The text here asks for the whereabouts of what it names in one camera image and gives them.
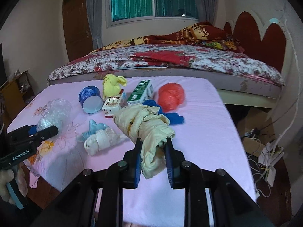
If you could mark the cardboard box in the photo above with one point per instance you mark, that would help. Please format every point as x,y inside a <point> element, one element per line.
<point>253,123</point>

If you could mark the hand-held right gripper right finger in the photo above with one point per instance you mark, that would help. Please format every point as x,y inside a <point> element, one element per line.
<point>169,165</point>

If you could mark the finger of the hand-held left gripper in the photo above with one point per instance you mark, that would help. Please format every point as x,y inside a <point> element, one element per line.
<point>32,130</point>
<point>48,132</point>

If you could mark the brown wooden door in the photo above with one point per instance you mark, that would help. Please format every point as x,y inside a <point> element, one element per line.
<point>75,28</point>

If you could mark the pink table cloth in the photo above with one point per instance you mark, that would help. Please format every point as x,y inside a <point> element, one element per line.
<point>208,134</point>

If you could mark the white framed window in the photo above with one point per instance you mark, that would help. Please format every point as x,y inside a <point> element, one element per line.
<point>146,0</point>

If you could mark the small red white box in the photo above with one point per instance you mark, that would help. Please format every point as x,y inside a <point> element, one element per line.
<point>111,106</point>

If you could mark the cream cloth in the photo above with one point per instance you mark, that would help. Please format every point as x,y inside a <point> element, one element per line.
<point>142,123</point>

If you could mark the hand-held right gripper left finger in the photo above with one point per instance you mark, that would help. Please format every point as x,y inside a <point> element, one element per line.
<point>136,165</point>

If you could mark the red plastic bag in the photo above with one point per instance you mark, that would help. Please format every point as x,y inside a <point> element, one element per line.
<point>170,97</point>

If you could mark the green white carton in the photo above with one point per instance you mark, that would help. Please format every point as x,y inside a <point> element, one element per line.
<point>139,92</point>

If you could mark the yellow cloth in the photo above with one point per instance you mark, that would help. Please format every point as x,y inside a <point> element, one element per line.
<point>113,85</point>

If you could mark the red white headboard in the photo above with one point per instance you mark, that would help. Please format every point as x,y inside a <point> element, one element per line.
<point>267,40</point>

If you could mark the white and blue cloth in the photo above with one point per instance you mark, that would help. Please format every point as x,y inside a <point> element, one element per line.
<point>99,139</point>

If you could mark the bed with floral sheet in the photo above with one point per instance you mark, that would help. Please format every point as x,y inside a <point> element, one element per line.
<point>213,61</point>

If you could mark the grey curtain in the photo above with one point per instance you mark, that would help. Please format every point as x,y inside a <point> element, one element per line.
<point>206,0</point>
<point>93,11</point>

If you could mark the blue paper cup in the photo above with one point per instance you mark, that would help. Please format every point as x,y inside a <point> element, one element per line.
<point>88,94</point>

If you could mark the person's left hand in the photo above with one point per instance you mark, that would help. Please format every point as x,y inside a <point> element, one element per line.
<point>4,179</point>

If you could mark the red printed blanket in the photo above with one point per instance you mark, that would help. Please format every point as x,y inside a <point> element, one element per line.
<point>189,33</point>

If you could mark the white router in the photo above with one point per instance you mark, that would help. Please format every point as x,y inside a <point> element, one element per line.
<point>271,167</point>

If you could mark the wooden cabinet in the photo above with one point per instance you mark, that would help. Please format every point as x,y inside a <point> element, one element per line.
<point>14,94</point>

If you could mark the clear plastic bottle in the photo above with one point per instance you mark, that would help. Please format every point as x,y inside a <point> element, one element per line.
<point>56,113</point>

